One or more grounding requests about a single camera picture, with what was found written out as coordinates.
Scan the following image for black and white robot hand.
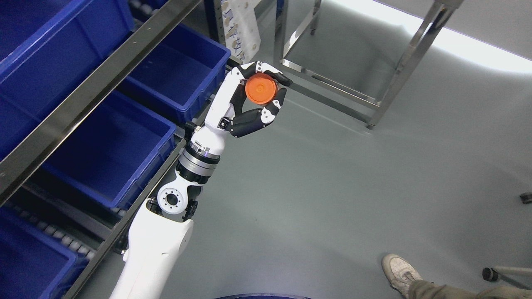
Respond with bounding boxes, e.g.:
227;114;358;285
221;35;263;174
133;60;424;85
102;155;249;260
189;61;293;157

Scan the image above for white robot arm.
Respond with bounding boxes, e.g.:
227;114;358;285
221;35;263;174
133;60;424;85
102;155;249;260
110;138;225;299

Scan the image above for metal shelf rack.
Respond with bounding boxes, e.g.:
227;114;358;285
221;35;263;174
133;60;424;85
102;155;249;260
0;0;241;299

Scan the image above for blue bin lower right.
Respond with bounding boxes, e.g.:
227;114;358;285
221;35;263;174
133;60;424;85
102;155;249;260
118;24;230;124

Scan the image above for white printed sign board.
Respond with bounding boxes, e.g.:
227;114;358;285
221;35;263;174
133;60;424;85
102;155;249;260
218;0;261;63

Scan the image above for blue bin lower centre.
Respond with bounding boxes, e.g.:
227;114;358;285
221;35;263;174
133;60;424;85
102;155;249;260
42;91;177;210

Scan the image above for shallow blue tray bin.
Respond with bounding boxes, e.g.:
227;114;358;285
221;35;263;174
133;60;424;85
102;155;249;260
0;0;133;158

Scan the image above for steel table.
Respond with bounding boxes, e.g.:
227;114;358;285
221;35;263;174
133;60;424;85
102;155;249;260
273;0;463;130

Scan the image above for white shoe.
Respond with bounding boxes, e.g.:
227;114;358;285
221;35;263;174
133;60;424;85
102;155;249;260
382;254;422;299

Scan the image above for blue bin lower left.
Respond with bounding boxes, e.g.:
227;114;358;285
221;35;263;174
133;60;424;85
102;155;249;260
0;208;88;299

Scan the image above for black caster wheel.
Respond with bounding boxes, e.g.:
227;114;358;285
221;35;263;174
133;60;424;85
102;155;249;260
481;267;499;282

